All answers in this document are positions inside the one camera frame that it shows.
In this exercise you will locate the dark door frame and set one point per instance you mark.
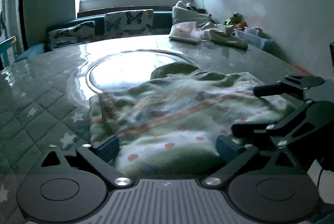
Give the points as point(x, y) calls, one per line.
point(23, 5)

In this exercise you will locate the teal sofa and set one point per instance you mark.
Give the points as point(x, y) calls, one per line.
point(161, 20)

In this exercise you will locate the green orange plush toy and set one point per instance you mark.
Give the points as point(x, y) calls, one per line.
point(234, 20)

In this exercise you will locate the floral print green garment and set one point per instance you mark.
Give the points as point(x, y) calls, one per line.
point(169, 114)

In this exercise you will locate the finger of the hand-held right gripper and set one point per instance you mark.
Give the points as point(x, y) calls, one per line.
point(268, 90)
point(248, 130)

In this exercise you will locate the clear plastic storage box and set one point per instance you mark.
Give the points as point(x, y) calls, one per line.
point(250, 39)

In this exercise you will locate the blue wooden table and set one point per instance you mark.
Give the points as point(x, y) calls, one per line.
point(7, 49)

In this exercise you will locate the round black induction cooktop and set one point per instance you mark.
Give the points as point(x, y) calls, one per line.
point(117, 75)

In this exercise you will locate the white pillow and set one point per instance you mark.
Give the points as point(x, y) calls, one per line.
point(182, 15)

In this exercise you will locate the white pink soft package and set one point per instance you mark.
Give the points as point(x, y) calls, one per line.
point(184, 31)

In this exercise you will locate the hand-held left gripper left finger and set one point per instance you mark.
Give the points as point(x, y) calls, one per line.
point(109, 147)

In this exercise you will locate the grey quilted star table cover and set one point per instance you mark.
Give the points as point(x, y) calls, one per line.
point(39, 98)

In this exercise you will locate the butterfly print cushion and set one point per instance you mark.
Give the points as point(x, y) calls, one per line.
point(70, 35)
point(127, 23)

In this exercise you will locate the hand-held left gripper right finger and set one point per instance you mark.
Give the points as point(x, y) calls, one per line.
point(224, 148)

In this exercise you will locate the cream garment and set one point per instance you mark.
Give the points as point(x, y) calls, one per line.
point(221, 36)

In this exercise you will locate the dark patterned pillow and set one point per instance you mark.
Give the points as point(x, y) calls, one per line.
point(195, 8)

